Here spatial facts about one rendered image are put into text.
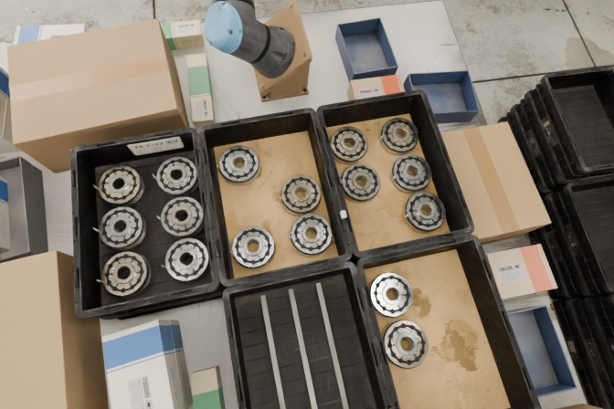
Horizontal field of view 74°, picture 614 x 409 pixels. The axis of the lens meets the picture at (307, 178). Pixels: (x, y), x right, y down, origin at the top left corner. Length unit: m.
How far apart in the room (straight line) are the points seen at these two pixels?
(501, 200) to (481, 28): 1.67
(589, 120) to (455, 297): 1.09
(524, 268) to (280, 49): 0.89
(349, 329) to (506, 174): 0.58
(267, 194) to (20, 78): 0.71
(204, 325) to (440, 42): 1.19
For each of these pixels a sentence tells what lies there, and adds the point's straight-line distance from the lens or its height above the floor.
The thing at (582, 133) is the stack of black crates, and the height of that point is 0.49.
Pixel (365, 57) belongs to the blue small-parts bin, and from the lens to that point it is 1.46.
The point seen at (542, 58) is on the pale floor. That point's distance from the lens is 2.75.
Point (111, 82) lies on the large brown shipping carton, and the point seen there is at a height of 0.90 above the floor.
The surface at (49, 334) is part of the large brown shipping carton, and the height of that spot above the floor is 0.90.
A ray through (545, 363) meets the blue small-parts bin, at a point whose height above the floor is 0.70.
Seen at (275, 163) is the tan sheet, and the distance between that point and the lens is 1.10.
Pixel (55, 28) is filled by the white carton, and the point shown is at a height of 0.79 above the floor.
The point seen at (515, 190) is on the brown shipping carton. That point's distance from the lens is 1.21.
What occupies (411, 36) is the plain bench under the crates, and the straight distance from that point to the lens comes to 1.56.
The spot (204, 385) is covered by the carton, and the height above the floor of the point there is 0.76.
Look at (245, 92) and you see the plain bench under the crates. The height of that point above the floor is 0.70.
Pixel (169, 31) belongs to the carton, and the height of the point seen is 0.76.
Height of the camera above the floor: 1.85
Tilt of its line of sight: 69 degrees down
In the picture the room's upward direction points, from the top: 9 degrees clockwise
